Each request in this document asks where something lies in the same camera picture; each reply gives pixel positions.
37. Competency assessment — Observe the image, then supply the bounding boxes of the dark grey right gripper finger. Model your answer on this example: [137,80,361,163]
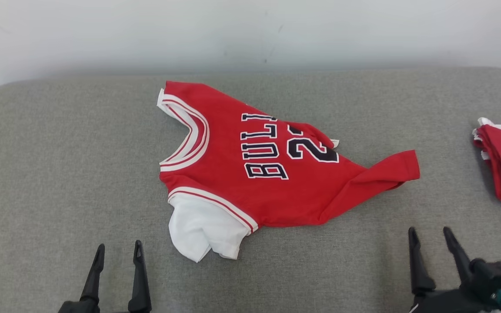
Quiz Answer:
[443,226,474,283]
[408,227,436,297]

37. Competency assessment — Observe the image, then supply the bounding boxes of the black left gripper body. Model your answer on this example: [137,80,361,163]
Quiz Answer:
[58,299,101,313]

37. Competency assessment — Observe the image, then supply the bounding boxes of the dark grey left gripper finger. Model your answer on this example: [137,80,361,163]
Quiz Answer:
[128,240,152,313]
[80,243,106,303]

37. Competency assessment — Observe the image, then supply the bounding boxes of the red Bulls jersey white sleeves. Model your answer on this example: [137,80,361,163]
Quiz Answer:
[157,81,421,263]

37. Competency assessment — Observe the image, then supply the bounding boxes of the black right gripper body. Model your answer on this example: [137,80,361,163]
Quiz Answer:
[411,288,501,313]

